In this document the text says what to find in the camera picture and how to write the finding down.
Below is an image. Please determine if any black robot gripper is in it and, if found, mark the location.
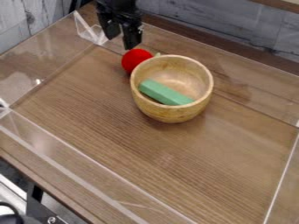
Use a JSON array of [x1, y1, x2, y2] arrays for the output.
[[96, 0, 142, 50]]

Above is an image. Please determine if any red fruit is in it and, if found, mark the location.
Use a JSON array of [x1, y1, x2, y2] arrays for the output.
[[121, 49, 153, 74]]

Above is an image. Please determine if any wooden bowl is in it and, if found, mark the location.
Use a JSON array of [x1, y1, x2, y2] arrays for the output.
[[129, 54, 213, 123]]

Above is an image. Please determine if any green rectangular block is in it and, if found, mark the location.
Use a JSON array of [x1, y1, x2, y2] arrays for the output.
[[137, 79, 193, 106]]

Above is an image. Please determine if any clear acrylic corner bracket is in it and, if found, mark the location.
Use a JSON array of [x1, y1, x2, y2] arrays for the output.
[[73, 10, 108, 46]]

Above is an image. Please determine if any clear acrylic tray wall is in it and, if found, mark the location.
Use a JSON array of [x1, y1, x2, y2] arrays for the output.
[[0, 17, 299, 224]]

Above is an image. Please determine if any black metal table frame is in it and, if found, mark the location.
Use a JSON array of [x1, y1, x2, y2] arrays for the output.
[[24, 182, 74, 224]]

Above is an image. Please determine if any black cable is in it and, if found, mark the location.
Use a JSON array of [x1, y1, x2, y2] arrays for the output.
[[0, 201, 24, 224]]

